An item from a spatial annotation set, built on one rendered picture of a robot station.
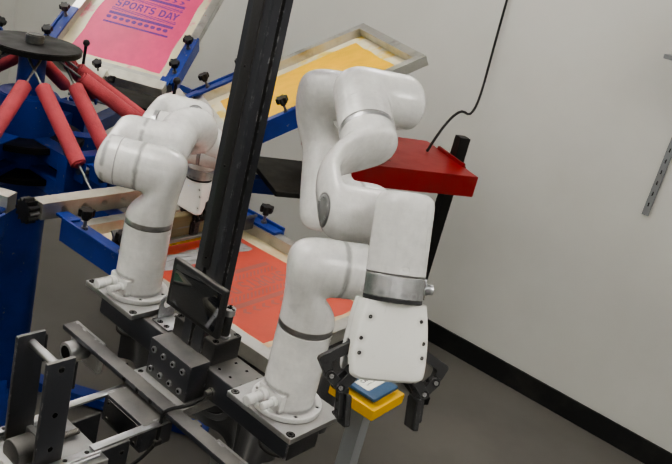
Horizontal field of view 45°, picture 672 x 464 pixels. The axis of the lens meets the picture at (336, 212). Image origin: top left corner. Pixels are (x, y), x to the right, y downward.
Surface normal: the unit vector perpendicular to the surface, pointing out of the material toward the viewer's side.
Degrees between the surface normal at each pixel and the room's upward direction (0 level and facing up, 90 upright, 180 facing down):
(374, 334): 69
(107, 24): 32
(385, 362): 74
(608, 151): 90
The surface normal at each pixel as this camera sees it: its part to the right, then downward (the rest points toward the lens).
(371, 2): -0.60, 0.13
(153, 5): 0.13, -0.61
